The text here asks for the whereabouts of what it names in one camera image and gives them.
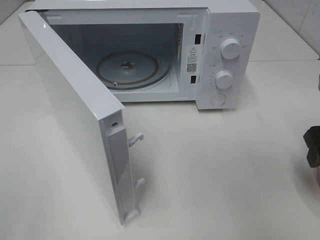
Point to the pink round plate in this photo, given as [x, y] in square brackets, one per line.
[316, 175]

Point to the white microwave oven body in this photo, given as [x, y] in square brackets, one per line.
[186, 32]

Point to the glass microwave turntable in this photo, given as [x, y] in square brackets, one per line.
[130, 70]

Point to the white microwave door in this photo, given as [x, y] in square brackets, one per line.
[88, 112]

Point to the round door release button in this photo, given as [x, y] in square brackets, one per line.
[218, 99]

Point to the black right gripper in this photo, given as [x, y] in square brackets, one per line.
[312, 140]

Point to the lower white timer knob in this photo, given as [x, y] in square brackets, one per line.
[224, 79]

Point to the upper white power knob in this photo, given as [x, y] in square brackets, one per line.
[230, 48]

